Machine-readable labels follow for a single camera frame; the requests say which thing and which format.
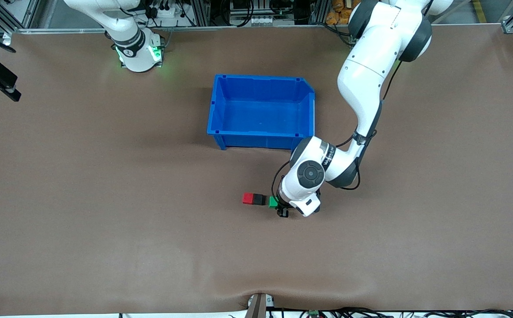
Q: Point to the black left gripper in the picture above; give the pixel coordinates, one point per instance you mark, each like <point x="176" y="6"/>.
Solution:
<point x="281" y="206"/>

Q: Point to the green cube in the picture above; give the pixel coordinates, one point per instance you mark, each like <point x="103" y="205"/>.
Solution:
<point x="273" y="202"/>

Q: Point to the red cube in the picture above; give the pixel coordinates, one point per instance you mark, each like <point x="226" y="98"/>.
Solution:
<point x="248" y="198"/>

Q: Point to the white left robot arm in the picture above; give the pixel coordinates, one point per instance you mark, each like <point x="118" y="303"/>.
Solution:
<point x="371" y="75"/>

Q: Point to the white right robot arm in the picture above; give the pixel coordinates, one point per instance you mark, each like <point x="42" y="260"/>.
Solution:
<point x="133" y="42"/>

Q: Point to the black cube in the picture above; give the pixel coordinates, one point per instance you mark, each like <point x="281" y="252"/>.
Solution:
<point x="260" y="200"/>

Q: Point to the blue plastic storage bin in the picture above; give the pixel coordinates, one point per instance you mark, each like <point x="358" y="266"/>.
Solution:
<point x="261" y="112"/>

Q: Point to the metal table clamp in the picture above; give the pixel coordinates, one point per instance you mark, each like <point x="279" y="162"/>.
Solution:
<point x="260" y="305"/>

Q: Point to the green terminal connector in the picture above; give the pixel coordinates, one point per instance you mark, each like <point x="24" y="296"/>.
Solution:
<point x="313" y="313"/>

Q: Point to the white power strip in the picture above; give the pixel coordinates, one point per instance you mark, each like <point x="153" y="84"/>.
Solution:
<point x="163" y="11"/>

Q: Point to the white connector block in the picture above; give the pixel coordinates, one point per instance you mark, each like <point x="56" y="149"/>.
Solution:
<point x="260" y="20"/>

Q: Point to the bag of orange items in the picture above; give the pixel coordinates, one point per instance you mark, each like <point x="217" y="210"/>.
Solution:
<point x="340" y="12"/>

